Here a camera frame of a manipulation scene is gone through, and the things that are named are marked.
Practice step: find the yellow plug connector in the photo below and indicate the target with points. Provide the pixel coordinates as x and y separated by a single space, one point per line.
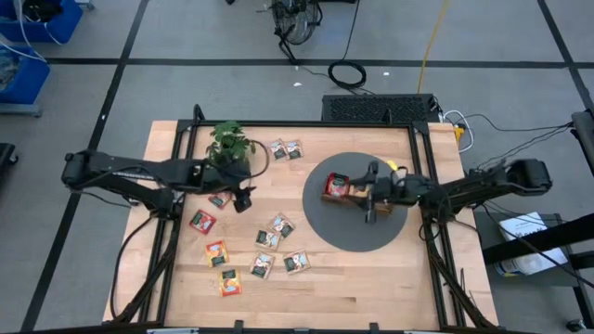
459 133

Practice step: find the green plant in white pot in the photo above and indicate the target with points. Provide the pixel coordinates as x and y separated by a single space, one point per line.
227 139

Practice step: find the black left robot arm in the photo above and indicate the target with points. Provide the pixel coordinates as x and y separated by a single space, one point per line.
130 169

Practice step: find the grey round woven mat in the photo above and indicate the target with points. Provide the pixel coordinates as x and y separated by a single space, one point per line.
343 232

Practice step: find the blue plastic bin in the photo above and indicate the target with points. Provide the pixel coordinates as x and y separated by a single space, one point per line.
65 25
32 79

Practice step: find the orange peach tea sachet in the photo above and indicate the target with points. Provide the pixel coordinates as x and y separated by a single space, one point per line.
358 191
217 253
229 283

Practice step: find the red strawberry tea sachet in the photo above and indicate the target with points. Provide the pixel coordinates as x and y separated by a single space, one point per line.
202 222
219 200
337 188

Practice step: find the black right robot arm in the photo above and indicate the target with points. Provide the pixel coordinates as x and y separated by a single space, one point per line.
487 185

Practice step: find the black equipment foot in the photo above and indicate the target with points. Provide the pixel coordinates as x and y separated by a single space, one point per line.
7 155

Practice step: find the grey caster wheel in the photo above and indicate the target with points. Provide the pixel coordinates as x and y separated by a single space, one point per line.
576 325

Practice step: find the black metal beam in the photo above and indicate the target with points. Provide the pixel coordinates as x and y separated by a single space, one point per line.
538 241

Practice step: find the white paper booklet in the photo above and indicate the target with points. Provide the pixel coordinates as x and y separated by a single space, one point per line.
517 226

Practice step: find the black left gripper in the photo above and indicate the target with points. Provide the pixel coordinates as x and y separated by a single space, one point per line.
227 178

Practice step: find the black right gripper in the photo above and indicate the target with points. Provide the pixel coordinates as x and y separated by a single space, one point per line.
399 190

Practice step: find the black mesh computer tower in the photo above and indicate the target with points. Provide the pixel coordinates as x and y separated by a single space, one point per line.
371 109

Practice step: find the black floor fan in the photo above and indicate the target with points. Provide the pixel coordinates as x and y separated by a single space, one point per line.
294 21

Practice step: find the wooden three-compartment tray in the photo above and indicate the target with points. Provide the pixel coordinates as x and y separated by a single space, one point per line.
343 202

